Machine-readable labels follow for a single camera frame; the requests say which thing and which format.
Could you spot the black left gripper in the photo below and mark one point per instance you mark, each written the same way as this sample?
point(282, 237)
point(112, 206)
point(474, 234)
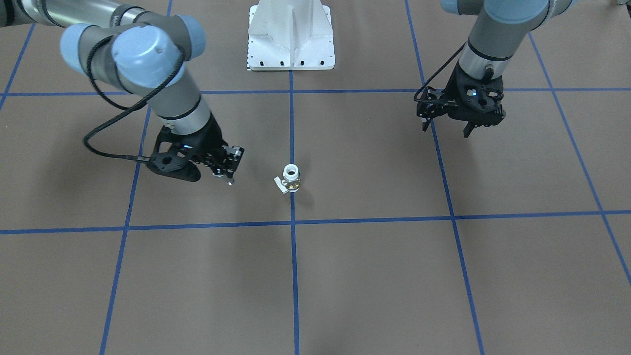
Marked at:
point(452, 87)

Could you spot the white PPR brass valve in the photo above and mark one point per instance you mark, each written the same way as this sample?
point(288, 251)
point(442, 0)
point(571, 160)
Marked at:
point(290, 180)

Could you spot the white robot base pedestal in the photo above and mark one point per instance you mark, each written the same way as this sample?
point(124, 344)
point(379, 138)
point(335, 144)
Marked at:
point(290, 35)

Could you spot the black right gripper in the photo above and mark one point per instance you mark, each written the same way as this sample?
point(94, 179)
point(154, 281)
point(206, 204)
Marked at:
point(209, 138)

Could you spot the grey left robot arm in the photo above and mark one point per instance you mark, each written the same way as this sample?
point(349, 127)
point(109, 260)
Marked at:
point(499, 30)

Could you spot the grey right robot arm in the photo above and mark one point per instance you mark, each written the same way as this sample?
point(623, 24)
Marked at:
point(135, 58)

